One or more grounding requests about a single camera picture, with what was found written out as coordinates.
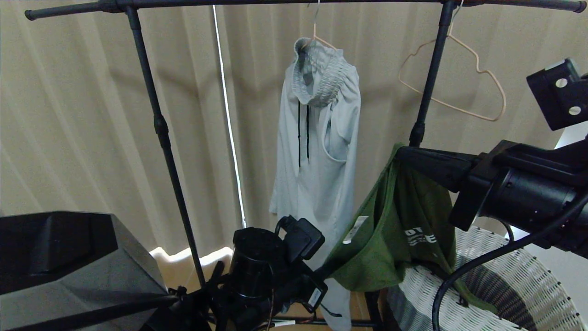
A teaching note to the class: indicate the green garment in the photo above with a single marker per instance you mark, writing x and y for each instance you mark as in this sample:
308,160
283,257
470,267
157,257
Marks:
395,257

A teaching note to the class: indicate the beige curtain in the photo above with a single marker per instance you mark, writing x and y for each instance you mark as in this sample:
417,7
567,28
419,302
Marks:
82,115

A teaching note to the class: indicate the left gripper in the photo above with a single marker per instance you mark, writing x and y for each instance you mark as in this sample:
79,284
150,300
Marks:
301,285

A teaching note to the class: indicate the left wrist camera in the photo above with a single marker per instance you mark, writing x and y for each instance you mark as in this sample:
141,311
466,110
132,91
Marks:
303,239

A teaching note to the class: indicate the pale grey shorts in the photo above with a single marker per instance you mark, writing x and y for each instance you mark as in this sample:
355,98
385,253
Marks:
317,184

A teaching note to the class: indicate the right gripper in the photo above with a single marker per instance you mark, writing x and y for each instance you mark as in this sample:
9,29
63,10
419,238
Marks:
528,197

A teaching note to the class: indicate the pink clothes hanger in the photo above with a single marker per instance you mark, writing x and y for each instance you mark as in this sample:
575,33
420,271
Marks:
321,40
452,107

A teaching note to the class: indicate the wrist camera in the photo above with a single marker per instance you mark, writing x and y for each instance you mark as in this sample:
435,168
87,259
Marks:
560,96
303,239

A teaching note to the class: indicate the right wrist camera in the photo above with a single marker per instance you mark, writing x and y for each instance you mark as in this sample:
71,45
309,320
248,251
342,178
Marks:
560,96

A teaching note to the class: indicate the black clothes rack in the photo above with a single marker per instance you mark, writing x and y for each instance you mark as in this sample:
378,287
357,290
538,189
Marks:
161,128

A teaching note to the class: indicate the white laundry basket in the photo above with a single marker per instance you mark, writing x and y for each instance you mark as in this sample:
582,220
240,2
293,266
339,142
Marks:
528,285

